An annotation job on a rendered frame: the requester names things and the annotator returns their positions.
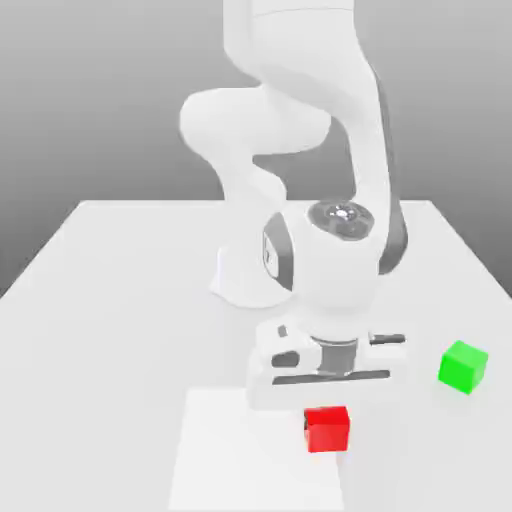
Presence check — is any small red cube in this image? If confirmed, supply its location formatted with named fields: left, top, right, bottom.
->
left=302, top=405, right=352, bottom=454

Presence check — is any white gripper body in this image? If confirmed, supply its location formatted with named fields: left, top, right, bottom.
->
left=245, top=361, right=407, bottom=412

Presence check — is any small green cube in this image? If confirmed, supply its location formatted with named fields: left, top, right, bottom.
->
left=437, top=339, right=490, bottom=396

